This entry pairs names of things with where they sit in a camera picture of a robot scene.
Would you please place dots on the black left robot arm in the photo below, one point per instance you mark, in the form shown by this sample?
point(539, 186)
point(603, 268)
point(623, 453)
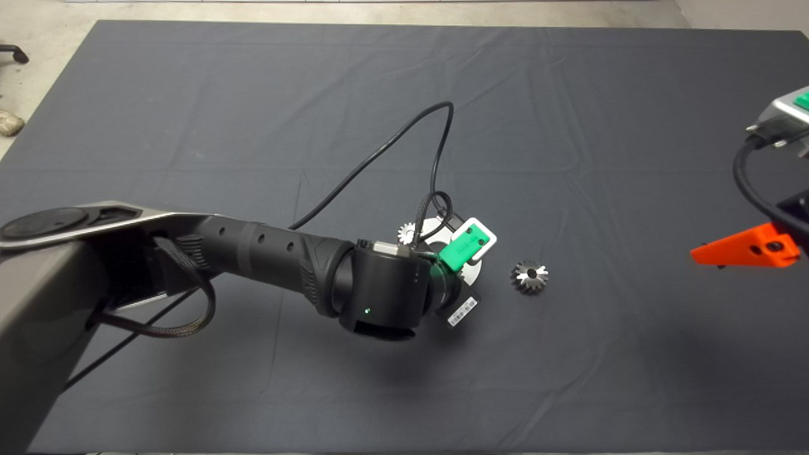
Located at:
point(265, 253)

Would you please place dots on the large steel bevel gear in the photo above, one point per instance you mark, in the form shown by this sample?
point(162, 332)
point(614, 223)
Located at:
point(529, 284)

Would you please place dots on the small black object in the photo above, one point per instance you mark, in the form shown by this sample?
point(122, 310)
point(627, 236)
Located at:
point(12, 54)

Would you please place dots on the left green camera mount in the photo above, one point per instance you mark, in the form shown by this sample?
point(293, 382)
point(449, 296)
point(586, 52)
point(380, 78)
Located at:
point(461, 249)

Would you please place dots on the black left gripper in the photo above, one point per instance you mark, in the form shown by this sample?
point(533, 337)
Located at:
point(458, 306)

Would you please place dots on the dark grey table cloth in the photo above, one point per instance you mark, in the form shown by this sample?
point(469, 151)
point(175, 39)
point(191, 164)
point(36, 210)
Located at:
point(569, 379)

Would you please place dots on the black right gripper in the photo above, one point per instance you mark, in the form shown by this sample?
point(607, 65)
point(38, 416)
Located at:
point(797, 221)

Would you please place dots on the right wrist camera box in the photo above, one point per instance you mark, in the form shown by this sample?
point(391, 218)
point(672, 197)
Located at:
point(784, 123)

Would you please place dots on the beige shoe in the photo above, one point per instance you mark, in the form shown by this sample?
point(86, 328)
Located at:
point(10, 124)

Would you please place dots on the small steel gear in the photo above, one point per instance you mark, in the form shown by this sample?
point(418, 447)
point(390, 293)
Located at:
point(406, 234)

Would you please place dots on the right green camera mount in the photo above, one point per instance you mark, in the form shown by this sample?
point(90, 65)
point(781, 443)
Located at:
point(804, 100)

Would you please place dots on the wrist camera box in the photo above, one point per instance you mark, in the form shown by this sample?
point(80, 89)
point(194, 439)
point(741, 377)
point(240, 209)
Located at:
point(488, 239)
point(784, 123)

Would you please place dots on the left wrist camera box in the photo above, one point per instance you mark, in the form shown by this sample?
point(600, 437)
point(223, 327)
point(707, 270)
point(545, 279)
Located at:
point(488, 239)

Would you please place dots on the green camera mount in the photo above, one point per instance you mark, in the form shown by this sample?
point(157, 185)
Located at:
point(461, 249)
point(804, 100)

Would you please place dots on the round metal plate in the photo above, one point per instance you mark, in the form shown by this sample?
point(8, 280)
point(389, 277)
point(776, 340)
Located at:
point(473, 270)

